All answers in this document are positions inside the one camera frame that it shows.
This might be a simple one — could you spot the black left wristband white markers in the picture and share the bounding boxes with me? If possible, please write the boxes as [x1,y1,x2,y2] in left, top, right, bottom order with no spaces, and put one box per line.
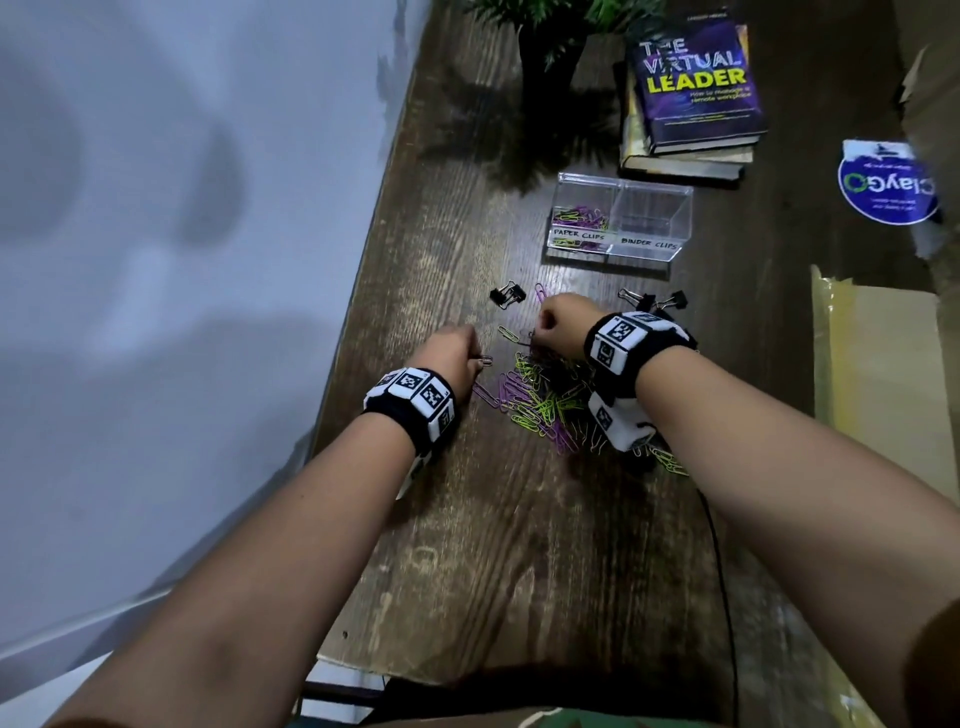
[362,367,459,459]

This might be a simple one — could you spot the black right wristband white markers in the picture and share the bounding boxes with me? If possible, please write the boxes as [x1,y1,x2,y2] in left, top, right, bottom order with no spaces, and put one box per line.
[583,311,699,403]

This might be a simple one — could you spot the pile of coloured paper clips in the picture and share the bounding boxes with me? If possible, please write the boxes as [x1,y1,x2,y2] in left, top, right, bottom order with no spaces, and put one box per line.
[472,283,690,478]

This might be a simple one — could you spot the clear two-compartment plastic box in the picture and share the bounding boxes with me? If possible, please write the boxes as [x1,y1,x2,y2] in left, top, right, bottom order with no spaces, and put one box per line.
[545,172,695,264]

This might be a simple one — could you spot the black metal table leg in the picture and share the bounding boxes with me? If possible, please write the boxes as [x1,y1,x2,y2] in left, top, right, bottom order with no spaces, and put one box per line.
[299,678,388,710]

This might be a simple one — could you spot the black wristband white markers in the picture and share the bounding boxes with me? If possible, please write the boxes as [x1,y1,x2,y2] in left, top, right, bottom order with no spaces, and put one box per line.
[583,311,699,403]
[362,367,459,459]

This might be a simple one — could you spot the thin black cable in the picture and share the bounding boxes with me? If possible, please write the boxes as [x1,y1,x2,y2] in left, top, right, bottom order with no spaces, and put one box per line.
[697,487,744,728]

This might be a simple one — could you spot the person's left hand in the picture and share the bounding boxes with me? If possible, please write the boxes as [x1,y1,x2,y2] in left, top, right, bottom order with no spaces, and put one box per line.
[404,323,495,406]

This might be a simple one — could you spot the person's right forearm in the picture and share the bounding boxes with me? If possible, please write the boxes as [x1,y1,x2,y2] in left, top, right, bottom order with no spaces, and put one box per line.
[635,344,960,728]

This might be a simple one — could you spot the large brown cardboard box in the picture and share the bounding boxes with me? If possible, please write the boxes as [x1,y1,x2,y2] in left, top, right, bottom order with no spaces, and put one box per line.
[888,0,960,451]

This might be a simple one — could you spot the green potted artificial plant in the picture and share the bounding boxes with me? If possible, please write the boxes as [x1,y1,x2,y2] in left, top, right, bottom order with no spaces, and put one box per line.
[464,0,669,121]

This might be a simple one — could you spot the yellowish cardboard sheet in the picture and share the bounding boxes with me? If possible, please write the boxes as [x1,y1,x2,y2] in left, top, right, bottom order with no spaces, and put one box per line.
[809,264,960,728]

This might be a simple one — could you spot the tan book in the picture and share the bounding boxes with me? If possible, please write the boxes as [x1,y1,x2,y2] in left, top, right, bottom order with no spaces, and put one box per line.
[618,26,755,183]

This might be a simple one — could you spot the bunch of sorted paper clips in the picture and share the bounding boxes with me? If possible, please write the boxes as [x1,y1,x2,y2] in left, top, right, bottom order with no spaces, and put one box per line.
[551,206,610,253]

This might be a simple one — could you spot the person's left forearm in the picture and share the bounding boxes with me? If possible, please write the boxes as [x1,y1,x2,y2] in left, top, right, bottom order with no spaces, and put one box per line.
[48,433,418,728]

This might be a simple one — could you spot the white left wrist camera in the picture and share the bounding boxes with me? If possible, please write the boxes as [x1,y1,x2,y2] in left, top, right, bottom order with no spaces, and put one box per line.
[395,449,433,502]

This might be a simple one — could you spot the blue round sticker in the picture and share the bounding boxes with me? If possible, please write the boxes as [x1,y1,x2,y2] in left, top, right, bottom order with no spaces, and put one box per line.
[837,139,939,226]

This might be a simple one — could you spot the person's right hand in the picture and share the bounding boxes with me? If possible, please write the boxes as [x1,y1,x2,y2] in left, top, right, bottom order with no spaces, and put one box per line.
[530,292,610,363]

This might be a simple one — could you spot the purple hardcover book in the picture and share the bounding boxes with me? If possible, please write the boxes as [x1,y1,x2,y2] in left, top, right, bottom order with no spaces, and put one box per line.
[626,16,768,155]

